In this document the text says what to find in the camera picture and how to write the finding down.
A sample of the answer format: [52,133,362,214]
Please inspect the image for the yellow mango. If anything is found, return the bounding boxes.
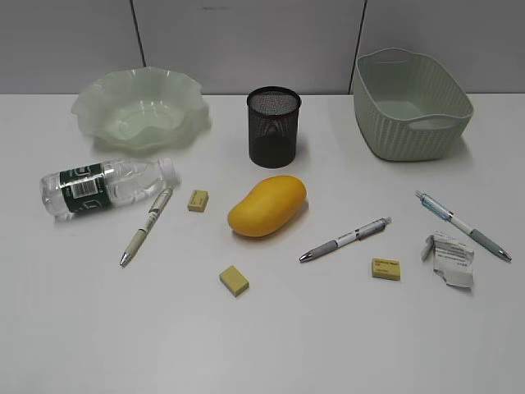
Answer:
[227,176,307,237]

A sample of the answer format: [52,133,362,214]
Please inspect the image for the blue clear retractable pen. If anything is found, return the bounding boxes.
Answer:
[415,190,512,263]

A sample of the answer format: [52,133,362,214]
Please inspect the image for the clear water bottle green label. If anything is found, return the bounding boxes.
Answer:
[39,158,180,221]

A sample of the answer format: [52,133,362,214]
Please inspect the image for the white waste paper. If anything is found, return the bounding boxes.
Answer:
[421,231,474,290]

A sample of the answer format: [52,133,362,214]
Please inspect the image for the yellow eraser near bottle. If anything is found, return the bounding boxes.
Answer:
[187,190,209,213]

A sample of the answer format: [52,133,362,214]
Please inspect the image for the black mesh pen holder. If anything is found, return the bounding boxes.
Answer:
[247,86,302,168]

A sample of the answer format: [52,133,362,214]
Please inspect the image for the yellow eraser front centre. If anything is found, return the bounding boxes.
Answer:
[219,265,249,297]

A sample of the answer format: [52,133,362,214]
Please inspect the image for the cream green retractable pen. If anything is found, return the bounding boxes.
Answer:
[119,187,173,268]

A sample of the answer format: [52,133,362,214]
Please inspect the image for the grey white retractable pen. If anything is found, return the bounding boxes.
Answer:
[299,217,391,263]

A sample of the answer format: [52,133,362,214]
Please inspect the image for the yellow eraser right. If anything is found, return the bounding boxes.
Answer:
[372,258,401,281]

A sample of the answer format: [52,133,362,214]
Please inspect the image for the pale green wavy glass plate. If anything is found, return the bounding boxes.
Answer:
[71,66,211,153]

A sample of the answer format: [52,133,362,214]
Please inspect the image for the pale green plastic basket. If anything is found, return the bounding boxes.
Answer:
[354,48,473,162]

